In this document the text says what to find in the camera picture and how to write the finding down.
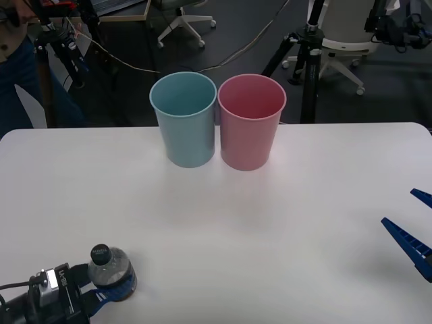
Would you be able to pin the wooden-edged desk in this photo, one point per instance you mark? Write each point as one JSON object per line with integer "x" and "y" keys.
{"x": 135, "y": 15}

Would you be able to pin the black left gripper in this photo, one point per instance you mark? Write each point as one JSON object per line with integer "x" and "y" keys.
{"x": 72, "y": 305}

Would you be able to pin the pink plastic bin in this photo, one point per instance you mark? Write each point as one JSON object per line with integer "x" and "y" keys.
{"x": 246, "y": 141}

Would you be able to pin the small black-capped plastic bottle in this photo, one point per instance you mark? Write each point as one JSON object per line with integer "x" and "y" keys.
{"x": 109, "y": 268}

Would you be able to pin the black equipment with blue parts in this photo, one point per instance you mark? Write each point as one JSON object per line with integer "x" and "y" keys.
{"x": 393, "y": 28}

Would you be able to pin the pale blue plastic bin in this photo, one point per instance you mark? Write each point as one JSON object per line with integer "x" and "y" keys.
{"x": 189, "y": 138}

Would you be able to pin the black camera tripod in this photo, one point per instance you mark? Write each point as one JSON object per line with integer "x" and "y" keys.
{"x": 310, "y": 74}
{"x": 64, "y": 44}

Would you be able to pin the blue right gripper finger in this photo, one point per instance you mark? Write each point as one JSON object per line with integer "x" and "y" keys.
{"x": 424, "y": 197}
{"x": 416, "y": 254}

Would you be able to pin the white office chair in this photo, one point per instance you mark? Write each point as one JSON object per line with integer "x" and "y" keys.
{"x": 184, "y": 22}
{"x": 347, "y": 45}

